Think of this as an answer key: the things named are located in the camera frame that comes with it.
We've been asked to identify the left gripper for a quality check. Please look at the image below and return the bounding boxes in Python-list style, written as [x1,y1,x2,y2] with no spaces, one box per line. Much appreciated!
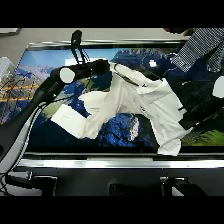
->
[87,58,111,77]

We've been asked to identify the white long-sleeved shirt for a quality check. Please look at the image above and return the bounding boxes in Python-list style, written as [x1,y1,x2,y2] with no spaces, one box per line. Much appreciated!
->
[49,61,194,157]

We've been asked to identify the dark blue garment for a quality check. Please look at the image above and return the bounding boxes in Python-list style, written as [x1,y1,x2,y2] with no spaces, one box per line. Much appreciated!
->
[162,49,224,113]

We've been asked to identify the checked shirt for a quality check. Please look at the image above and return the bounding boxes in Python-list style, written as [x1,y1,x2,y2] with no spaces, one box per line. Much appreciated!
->
[170,27,224,73]

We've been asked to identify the silver frame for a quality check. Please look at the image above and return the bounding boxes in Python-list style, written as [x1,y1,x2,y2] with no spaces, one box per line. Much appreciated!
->
[13,152,224,197]

